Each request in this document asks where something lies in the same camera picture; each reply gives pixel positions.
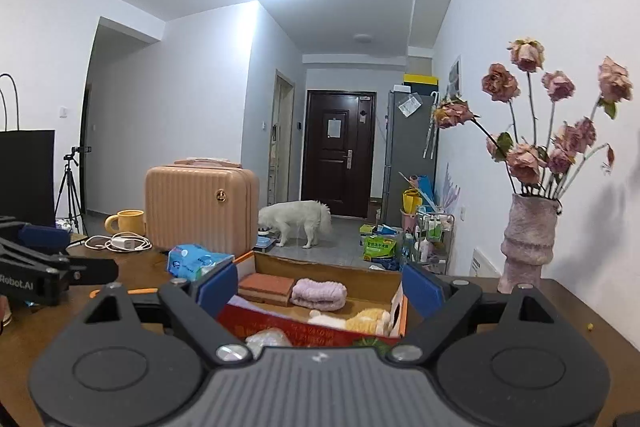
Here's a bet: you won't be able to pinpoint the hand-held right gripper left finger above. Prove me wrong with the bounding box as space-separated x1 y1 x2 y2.
80 258 253 364

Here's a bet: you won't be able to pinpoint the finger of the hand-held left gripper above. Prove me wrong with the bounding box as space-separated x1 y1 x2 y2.
0 215 71 254
0 238 120 286

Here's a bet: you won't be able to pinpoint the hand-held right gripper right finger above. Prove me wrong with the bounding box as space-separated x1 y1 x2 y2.
387 261 558 363

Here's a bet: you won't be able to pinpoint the brick red sponge block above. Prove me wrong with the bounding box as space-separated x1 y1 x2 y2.
237 272 296 307

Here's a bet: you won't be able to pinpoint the pale mesh bath ball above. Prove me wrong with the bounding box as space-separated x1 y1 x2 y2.
244 326 294 359

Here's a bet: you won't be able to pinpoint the white and yellow plush toy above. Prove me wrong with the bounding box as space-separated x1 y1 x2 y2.
307 306 392 337

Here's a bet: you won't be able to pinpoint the purple fluffy towel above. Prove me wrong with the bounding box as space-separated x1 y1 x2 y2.
290 278 348 311

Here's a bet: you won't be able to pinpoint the orange cardboard box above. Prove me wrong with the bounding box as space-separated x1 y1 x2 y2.
217 251 407 349

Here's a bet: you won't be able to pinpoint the blue wet wipes pack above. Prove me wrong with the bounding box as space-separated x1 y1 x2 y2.
166 244 236 284

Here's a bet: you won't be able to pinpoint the metal rack with bottles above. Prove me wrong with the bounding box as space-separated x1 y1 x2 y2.
399 211 454 276

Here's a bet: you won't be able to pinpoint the yellow mug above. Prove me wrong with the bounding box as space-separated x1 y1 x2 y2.
104 209 147 238

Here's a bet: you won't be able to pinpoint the green pet food bag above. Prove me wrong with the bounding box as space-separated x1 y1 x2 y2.
362 234 398 261

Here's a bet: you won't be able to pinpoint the black paper bag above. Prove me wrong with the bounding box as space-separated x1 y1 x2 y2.
0 74 56 229

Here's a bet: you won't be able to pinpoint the dog feeding bowl stand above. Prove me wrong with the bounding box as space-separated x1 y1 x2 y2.
254 227 282 251

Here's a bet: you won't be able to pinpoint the pink ribbed suitcase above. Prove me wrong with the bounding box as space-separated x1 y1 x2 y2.
144 158 261 256

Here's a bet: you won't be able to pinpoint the yellow bag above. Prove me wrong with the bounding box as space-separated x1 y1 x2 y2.
403 188 424 216

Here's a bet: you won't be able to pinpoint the white dog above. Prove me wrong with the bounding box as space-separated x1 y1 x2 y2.
258 200 333 249

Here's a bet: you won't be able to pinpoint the purple dried grass decoration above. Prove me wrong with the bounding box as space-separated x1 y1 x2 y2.
439 164 462 209

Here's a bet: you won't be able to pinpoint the grey refrigerator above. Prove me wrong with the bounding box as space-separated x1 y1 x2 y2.
382 89 439 228

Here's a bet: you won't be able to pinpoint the dark brown entrance door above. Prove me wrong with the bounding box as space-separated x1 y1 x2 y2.
301 89 377 218

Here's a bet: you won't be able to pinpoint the wooden interior door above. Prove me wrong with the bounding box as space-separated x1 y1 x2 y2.
272 69 296 206

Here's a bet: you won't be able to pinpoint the white folded umbrella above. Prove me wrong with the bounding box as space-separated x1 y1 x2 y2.
424 92 442 161

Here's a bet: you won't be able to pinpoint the dried pink roses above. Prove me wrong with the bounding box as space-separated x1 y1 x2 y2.
432 38 634 199

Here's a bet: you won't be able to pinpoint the yellow box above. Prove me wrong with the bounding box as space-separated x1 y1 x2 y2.
403 73 440 93

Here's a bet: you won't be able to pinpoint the white charger with cable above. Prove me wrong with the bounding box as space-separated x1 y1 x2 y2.
84 232 152 254

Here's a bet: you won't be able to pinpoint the black camera tripod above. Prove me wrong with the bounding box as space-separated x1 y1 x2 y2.
54 146 94 234

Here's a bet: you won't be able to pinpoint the white wall heater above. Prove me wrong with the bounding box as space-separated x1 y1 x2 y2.
472 248 502 279

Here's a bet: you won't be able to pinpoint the wall picture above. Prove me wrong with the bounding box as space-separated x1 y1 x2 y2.
447 55 462 101

